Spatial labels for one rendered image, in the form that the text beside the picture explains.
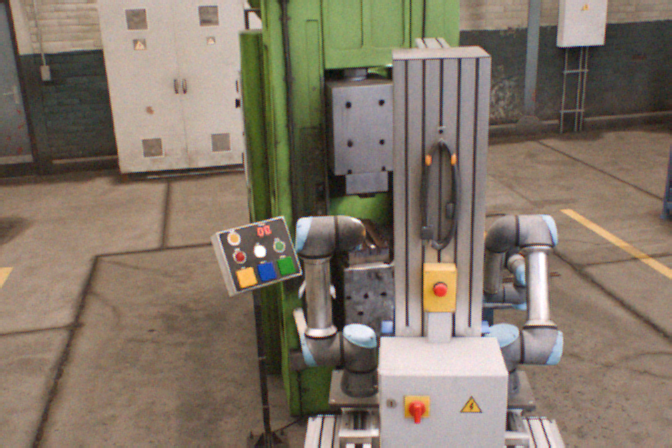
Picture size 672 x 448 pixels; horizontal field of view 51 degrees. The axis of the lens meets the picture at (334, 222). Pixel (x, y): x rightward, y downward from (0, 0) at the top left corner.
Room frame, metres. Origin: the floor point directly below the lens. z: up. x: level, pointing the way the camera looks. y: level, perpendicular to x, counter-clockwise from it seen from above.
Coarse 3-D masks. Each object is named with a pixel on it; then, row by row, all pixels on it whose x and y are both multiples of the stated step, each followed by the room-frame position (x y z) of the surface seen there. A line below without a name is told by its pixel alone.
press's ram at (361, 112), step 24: (336, 96) 3.12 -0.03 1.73; (360, 96) 3.14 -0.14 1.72; (384, 96) 3.16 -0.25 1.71; (336, 120) 3.12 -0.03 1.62; (360, 120) 3.14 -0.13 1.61; (384, 120) 3.16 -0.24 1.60; (336, 144) 3.12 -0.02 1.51; (360, 144) 3.14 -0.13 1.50; (384, 144) 3.16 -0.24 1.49; (336, 168) 3.12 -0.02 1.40; (360, 168) 3.14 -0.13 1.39; (384, 168) 3.18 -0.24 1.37
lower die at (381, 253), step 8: (368, 224) 3.48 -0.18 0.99; (376, 240) 3.24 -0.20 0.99; (360, 248) 3.14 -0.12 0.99; (368, 248) 3.14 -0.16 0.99; (376, 248) 3.15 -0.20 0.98; (384, 248) 3.16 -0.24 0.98; (352, 256) 3.13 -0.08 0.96; (360, 256) 3.14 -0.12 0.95; (368, 256) 3.15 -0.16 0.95; (376, 256) 3.15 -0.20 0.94; (384, 256) 3.16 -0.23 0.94
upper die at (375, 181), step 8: (336, 176) 3.38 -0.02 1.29; (344, 176) 3.16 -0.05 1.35; (352, 176) 3.13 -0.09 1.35; (360, 176) 3.14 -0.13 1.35; (368, 176) 3.15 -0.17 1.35; (376, 176) 3.15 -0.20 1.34; (384, 176) 3.16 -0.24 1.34; (344, 184) 3.17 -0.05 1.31; (352, 184) 3.13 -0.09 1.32; (360, 184) 3.14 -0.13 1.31; (368, 184) 3.15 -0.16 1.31; (376, 184) 3.15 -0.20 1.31; (384, 184) 3.16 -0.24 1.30; (352, 192) 3.13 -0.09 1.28; (360, 192) 3.14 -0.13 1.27
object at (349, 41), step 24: (336, 0) 3.28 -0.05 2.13; (360, 0) 3.29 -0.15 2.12; (384, 0) 3.31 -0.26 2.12; (408, 0) 3.32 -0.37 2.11; (336, 24) 3.28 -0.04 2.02; (360, 24) 3.29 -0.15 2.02; (384, 24) 3.31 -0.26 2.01; (408, 24) 3.32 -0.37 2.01; (336, 48) 3.28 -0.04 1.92; (360, 48) 3.29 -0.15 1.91; (384, 48) 3.30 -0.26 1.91; (408, 48) 3.32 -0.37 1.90
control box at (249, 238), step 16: (256, 224) 2.97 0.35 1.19; (272, 224) 3.01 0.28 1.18; (224, 240) 2.86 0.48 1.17; (240, 240) 2.89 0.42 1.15; (256, 240) 2.93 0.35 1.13; (272, 240) 2.96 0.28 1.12; (288, 240) 3.00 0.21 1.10; (224, 256) 2.82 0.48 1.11; (256, 256) 2.89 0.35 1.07; (272, 256) 2.92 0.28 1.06; (288, 256) 2.96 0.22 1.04; (224, 272) 2.83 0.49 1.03; (256, 272) 2.84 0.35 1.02; (240, 288) 2.77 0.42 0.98; (256, 288) 2.86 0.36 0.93
